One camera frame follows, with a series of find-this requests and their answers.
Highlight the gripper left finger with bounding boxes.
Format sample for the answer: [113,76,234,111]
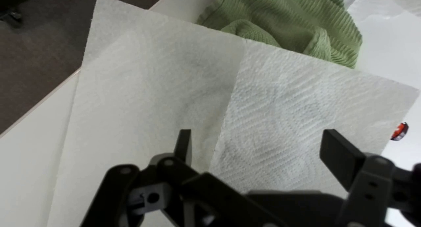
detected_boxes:
[80,129,286,227]

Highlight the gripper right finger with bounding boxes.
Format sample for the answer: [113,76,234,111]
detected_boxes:
[319,129,421,227]

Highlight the white paper towel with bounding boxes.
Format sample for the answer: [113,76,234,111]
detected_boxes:
[47,0,420,227]

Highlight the small red and silver object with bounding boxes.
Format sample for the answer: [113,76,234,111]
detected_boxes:
[390,122,409,141]

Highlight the green ribbed cloth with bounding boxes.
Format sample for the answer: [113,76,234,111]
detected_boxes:
[196,0,363,69]

